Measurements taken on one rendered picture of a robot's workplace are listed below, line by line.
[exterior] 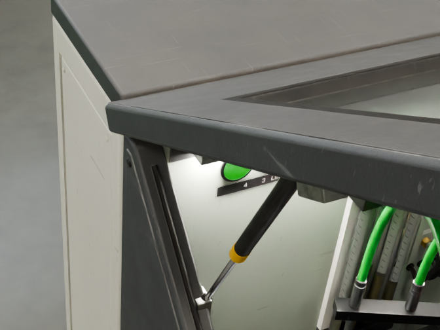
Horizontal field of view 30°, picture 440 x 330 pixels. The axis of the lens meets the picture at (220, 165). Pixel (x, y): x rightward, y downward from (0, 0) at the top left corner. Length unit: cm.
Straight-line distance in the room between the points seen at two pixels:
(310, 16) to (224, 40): 15
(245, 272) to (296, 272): 10
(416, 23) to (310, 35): 17
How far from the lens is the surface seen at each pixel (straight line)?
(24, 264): 289
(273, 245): 125
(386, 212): 115
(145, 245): 104
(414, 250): 147
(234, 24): 116
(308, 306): 142
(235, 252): 84
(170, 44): 110
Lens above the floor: 206
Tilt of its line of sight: 38 degrees down
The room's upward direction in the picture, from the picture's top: 6 degrees clockwise
